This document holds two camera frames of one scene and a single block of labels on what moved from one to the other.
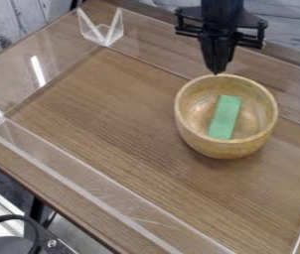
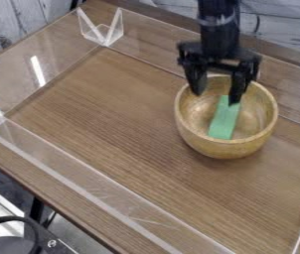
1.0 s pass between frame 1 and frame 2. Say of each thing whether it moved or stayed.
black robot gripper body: moved
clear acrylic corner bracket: stayed
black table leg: stayed
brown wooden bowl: stayed
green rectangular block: stayed
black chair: stayed
